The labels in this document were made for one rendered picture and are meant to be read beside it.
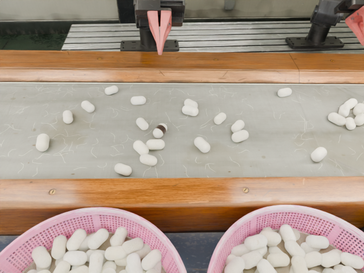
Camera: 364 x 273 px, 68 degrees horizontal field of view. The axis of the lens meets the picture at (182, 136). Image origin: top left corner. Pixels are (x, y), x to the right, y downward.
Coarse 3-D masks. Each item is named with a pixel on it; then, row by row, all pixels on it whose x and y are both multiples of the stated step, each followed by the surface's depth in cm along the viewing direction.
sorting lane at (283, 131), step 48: (0, 96) 62; (48, 96) 62; (96, 96) 63; (144, 96) 63; (192, 96) 64; (240, 96) 64; (288, 96) 65; (336, 96) 65; (0, 144) 52; (96, 144) 52; (192, 144) 53; (240, 144) 54; (288, 144) 54; (336, 144) 54
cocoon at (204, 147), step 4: (196, 140) 51; (200, 140) 51; (204, 140) 51; (196, 144) 51; (200, 144) 51; (204, 144) 50; (208, 144) 51; (200, 148) 51; (204, 148) 50; (208, 148) 50; (204, 152) 51
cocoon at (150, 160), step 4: (140, 156) 49; (144, 156) 48; (148, 156) 48; (152, 156) 48; (140, 160) 49; (144, 160) 48; (148, 160) 48; (152, 160) 48; (156, 160) 48; (148, 164) 48; (152, 164) 48
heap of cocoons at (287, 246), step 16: (256, 240) 39; (272, 240) 40; (288, 240) 40; (304, 240) 42; (320, 240) 40; (240, 256) 39; (256, 256) 38; (272, 256) 38; (288, 256) 40; (304, 256) 39; (320, 256) 38; (336, 256) 38; (352, 256) 38; (224, 272) 37; (240, 272) 38; (256, 272) 38; (272, 272) 36; (288, 272) 38; (304, 272) 37; (320, 272) 39; (336, 272) 37; (352, 272) 37
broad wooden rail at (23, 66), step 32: (0, 64) 67; (32, 64) 67; (64, 64) 67; (96, 64) 68; (128, 64) 68; (160, 64) 69; (192, 64) 69; (224, 64) 69; (256, 64) 70; (288, 64) 70; (320, 64) 71; (352, 64) 71
